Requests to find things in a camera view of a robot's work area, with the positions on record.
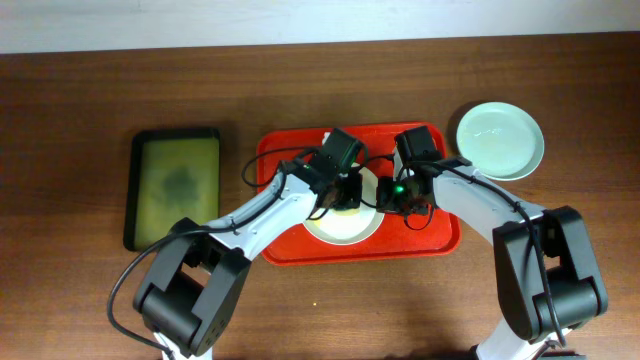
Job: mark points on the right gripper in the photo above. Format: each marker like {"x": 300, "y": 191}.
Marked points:
{"x": 391, "y": 202}

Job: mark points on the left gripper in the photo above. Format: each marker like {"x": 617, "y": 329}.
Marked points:
{"x": 347, "y": 195}

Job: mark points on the cream white plate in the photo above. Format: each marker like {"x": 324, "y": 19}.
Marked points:
{"x": 335, "y": 225}

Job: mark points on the mint green plate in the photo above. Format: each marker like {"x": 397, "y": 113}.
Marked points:
{"x": 503, "y": 141}

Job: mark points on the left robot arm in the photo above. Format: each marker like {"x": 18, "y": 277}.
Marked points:
{"x": 191, "y": 290}

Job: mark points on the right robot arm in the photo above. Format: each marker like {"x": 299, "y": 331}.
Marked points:
{"x": 548, "y": 279}

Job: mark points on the red plastic tray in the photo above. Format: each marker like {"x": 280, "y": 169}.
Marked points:
{"x": 392, "y": 239}

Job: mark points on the black tray with green liquid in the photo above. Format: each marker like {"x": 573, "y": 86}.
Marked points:
{"x": 174, "y": 173}

